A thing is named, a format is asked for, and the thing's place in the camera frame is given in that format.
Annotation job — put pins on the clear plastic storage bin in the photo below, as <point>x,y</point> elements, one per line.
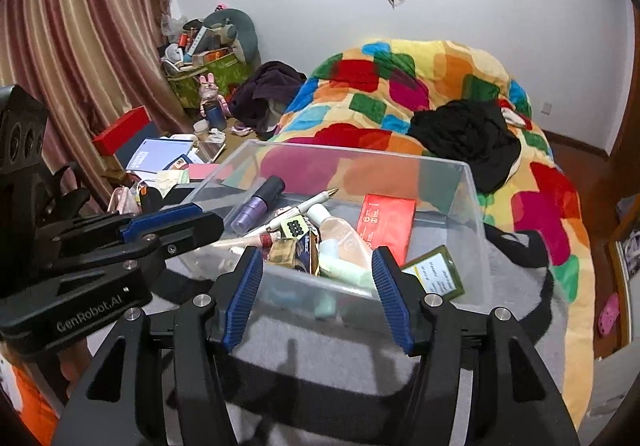
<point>350,306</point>

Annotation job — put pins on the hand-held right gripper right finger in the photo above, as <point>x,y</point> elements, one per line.
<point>392,301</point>

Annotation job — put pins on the blue snack packet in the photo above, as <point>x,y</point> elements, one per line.
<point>307,253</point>

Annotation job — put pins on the dark purple clothing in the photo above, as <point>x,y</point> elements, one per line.
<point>260,91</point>

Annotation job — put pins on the grey neck pillow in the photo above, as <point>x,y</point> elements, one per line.
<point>247,31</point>

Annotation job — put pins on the grey black blanket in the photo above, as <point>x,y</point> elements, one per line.
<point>325,361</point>

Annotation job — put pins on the purple bottle dark cap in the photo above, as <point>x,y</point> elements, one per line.
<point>250,211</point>

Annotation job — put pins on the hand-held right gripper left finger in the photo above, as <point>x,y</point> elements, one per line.
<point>242,306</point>

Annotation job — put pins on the colourful patchwork blanket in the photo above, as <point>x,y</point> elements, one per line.
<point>545,206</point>

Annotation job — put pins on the green can cream label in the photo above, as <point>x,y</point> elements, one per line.
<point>435,273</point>

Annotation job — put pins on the orange garment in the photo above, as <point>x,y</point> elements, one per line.
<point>35,406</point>

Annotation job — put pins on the green patterned bag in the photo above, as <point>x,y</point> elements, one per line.
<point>225,73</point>

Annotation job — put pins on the black clothing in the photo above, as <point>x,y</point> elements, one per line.
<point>465,136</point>

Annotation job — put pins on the clear tube red cap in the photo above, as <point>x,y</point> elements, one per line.
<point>250,241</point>

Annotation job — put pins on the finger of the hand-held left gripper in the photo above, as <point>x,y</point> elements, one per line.
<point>160,218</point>
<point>190,233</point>

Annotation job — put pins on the pale green tube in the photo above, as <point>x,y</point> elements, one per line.
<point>345,271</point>

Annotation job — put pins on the small gold box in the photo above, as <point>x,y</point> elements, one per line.
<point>282,253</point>

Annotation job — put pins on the pink paper pad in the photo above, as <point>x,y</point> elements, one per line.
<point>207,172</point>

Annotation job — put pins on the peach bottle white cap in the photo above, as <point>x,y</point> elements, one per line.
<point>345,233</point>

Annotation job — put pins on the red lidded box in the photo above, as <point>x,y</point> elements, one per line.
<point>120,128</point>

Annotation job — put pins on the pink clog shoe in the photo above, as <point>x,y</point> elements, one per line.
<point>609,316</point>

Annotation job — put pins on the pink pouch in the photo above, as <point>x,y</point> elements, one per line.
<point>122,201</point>

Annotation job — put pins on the white wall socket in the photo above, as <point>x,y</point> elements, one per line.
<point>546,108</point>

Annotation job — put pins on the striped curtain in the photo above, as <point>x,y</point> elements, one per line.
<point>75,26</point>

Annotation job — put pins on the yellow square dotted item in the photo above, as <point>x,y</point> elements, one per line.
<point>296,227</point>

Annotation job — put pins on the blue white notebook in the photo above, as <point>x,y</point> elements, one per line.
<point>155,153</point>

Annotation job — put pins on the red cardboard box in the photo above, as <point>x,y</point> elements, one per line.
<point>387,226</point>

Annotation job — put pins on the white pen gold tip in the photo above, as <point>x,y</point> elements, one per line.
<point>310,203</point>

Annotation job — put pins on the pink bunny bottle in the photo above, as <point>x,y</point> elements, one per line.
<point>212,101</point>

